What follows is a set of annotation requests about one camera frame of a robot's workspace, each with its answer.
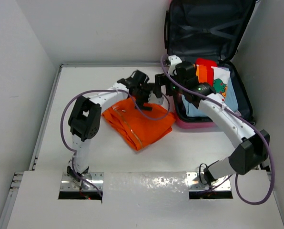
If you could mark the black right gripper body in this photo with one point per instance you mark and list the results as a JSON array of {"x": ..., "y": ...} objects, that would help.
[{"x": 176, "y": 88}]

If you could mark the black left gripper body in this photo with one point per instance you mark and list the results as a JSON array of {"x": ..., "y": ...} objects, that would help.
[{"x": 142, "y": 95}]

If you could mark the frog print shirt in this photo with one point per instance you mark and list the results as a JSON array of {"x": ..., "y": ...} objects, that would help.
[{"x": 218, "y": 77}]

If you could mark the orange jacket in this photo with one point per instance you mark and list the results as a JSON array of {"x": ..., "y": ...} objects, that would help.
[{"x": 136, "y": 130}]

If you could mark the pink suitcase with dark lining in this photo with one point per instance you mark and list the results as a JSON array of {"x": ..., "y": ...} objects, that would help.
[{"x": 211, "y": 30}]

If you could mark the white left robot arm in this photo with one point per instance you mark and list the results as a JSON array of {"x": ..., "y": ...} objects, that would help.
[{"x": 85, "y": 117}]

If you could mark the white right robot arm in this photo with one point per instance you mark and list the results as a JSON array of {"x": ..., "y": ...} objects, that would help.
[{"x": 251, "y": 146}]

